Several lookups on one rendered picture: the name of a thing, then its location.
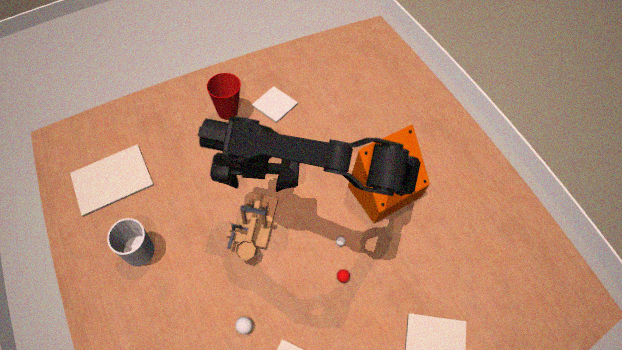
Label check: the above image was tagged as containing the white flat square board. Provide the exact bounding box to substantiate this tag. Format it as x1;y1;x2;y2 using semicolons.
405;313;467;350
277;340;303;350
70;145;153;216

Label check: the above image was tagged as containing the grey cup with white rim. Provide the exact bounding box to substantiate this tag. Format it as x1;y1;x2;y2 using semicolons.
107;218;155;266

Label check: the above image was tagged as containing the dark red cup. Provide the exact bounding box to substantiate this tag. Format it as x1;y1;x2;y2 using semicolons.
207;73;241;120

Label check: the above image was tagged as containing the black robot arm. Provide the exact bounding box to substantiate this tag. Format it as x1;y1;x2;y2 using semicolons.
198;117;421;196

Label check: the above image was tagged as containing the white ball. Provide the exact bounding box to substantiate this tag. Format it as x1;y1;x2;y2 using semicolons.
235;316;253;334

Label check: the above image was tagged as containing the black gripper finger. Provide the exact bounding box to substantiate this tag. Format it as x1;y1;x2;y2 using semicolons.
276;175;291;192
218;174;239;189

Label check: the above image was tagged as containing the red ball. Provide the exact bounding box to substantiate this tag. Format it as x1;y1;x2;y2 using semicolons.
337;269;350;283

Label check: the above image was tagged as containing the white flat square tile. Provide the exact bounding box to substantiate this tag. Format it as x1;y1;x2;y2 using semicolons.
252;86;298;123

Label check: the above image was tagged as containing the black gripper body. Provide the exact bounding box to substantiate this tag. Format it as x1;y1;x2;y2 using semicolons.
211;152;300;188

